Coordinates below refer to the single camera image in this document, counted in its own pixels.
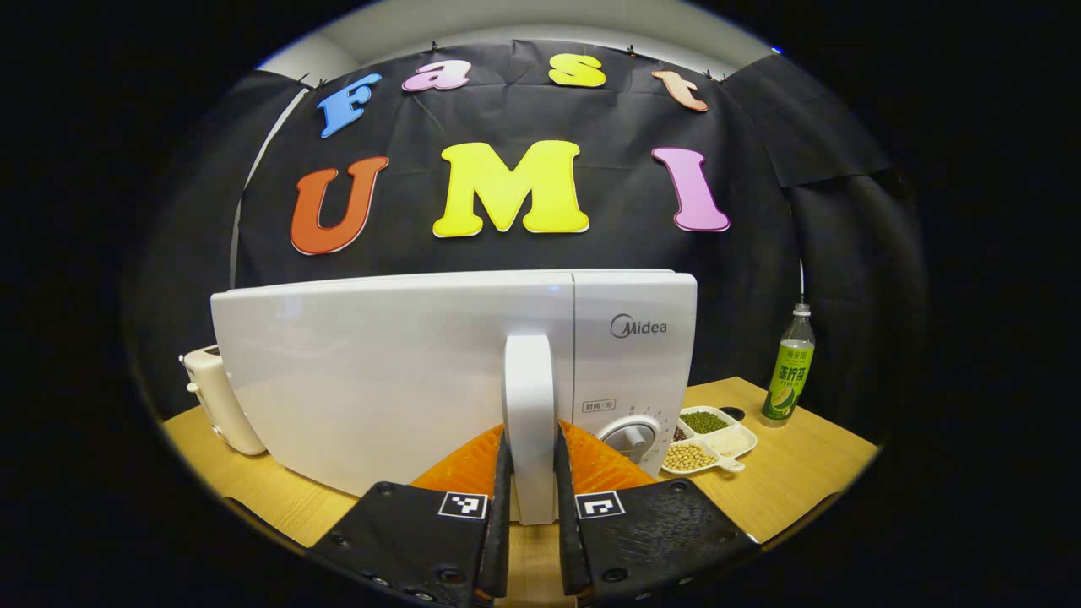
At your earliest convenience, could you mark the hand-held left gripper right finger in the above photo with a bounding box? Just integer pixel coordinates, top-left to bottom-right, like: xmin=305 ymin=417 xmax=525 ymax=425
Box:
xmin=553 ymin=420 xmax=761 ymax=604

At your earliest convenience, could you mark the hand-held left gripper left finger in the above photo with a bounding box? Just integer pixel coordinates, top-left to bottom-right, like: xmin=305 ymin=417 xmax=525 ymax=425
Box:
xmin=308 ymin=425 xmax=513 ymax=608

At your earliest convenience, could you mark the white microwave oven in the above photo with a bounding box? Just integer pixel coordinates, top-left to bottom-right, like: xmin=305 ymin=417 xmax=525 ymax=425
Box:
xmin=209 ymin=269 xmax=698 ymax=526

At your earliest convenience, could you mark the white divided dish of beans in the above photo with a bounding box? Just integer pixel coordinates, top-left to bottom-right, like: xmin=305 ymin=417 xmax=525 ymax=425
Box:
xmin=660 ymin=405 xmax=758 ymax=476

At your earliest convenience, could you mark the green drink bottle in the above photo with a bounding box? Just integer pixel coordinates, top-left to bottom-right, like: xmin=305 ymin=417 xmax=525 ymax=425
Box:
xmin=761 ymin=302 xmax=817 ymax=427

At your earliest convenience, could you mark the white toaster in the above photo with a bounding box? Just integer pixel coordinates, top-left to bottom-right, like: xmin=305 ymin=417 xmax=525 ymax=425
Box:
xmin=179 ymin=345 xmax=267 ymax=457

